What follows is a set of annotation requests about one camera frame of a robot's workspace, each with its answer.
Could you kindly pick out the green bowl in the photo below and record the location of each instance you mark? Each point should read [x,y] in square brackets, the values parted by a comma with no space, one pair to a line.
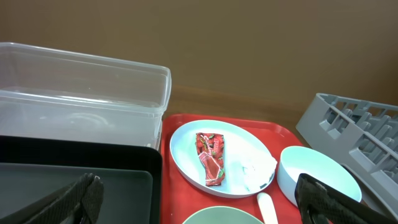
[221,215]

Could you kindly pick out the red snack wrapper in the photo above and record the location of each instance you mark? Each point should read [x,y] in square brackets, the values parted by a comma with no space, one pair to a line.
[210,150]

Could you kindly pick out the clear plastic waste bin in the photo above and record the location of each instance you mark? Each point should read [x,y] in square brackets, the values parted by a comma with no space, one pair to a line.
[56,94]

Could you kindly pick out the grey dishwasher rack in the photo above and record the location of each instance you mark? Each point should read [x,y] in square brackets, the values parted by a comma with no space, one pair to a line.
[361,136]

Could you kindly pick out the black waste tray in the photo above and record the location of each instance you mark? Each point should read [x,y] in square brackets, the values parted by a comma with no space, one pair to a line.
[33,168]

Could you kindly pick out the white tissue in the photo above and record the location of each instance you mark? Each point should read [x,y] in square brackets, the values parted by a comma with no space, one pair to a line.
[258,169]

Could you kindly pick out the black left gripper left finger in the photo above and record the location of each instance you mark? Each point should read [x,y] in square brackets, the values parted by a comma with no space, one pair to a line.
[79,202]

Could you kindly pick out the light blue bowl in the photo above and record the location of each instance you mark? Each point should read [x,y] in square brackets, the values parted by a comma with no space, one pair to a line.
[296,160]

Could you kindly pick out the light blue plate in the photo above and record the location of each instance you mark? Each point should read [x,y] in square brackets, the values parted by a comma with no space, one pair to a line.
[239,143]

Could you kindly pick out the white plastic spoon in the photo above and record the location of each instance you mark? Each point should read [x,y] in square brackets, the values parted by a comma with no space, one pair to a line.
[267,208]

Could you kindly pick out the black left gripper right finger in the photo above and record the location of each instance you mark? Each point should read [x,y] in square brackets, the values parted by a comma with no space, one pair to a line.
[318,203]

